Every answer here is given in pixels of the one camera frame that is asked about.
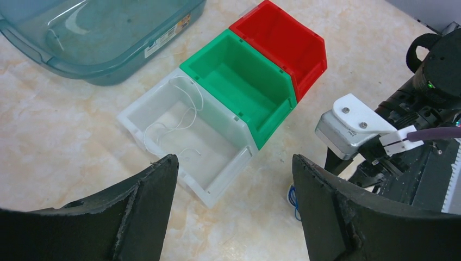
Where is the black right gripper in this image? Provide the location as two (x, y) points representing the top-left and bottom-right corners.
(324, 104), (461, 213)

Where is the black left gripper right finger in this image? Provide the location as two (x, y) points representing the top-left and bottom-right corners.
(292, 154), (460, 260)

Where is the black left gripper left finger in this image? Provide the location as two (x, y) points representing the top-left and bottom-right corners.
(1, 154), (179, 260)

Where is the blue thin cable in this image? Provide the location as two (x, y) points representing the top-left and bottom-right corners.
(287, 184), (302, 222)

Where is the white thin cable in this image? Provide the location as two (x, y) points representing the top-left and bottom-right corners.
(142, 74), (205, 158)

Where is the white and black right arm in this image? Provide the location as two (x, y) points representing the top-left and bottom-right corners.
(315, 29), (460, 215)

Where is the white plastic bin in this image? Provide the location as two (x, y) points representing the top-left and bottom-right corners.
(117, 68), (258, 208)

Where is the green plastic bin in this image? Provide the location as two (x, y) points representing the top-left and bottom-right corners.
(180, 29), (297, 148)

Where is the teal transparent plastic tub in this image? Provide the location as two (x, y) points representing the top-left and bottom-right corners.
(1, 0), (205, 86)

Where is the red plastic bin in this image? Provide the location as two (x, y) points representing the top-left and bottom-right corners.
(229, 1), (327, 102)

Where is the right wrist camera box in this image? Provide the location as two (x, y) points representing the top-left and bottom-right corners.
(314, 92), (425, 161)

